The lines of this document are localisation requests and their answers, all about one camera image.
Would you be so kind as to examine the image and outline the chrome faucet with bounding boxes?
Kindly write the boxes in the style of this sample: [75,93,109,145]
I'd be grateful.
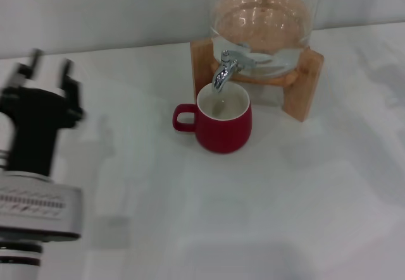
[212,49,254,94]

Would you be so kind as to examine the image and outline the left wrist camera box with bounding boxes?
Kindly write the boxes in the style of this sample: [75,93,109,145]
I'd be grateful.
[0,170,84,243]

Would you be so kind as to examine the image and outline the red ceramic cup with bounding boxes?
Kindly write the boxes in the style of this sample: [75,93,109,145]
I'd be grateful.
[172,82,253,154]

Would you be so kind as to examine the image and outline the wooden dispenser stand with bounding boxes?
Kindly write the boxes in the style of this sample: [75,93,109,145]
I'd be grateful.
[190,36,325,123]

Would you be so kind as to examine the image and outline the glass water dispenser jar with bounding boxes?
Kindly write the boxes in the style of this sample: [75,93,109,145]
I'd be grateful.
[208,0,318,80]

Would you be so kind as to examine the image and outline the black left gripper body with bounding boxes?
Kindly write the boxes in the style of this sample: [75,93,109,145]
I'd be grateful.
[0,85,84,177]

